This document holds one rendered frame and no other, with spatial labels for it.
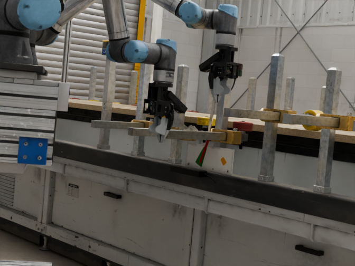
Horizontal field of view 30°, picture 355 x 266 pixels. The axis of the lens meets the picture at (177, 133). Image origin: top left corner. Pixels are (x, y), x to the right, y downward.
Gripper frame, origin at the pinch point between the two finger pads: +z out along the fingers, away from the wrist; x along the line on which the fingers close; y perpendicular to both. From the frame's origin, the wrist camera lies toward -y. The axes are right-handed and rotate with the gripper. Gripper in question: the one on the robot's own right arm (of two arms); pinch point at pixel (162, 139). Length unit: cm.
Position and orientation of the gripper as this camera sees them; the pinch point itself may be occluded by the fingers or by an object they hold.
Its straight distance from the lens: 237.2
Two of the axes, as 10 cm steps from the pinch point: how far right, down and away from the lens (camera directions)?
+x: 6.8, 1.0, -7.3
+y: -7.3, -0.3, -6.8
